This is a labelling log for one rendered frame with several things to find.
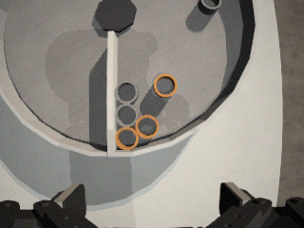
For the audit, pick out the bronze ring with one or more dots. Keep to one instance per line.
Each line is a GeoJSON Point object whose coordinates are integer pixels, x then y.
{"type": "Point", "coordinates": [123, 146]}
{"type": "Point", "coordinates": [147, 136]}
{"type": "Point", "coordinates": [169, 77]}

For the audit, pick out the grey metal ring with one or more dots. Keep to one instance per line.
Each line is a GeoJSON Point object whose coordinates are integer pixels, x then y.
{"type": "Point", "coordinates": [208, 10]}
{"type": "Point", "coordinates": [118, 88]}
{"type": "Point", "coordinates": [117, 115]}

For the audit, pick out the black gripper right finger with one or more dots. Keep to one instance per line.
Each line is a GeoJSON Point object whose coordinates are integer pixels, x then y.
{"type": "Point", "coordinates": [250, 212]}

